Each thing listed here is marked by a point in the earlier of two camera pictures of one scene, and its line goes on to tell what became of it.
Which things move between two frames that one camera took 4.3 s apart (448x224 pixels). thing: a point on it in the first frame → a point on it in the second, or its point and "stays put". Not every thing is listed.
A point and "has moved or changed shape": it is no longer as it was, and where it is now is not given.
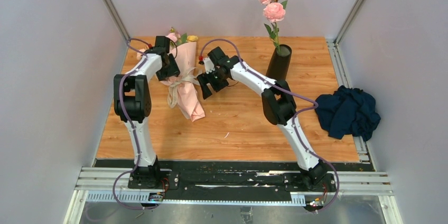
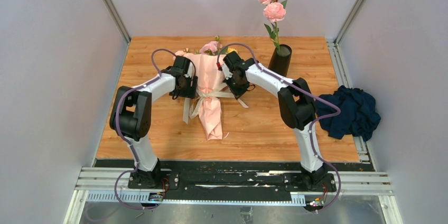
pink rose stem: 274,10 stays put
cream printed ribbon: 172,94 has moved or changed shape
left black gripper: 174,71 → 190,92
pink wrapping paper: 182,92 → 208,65
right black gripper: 206,91 → 237,93
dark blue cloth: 348,111 stays put
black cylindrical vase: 279,63 stays put
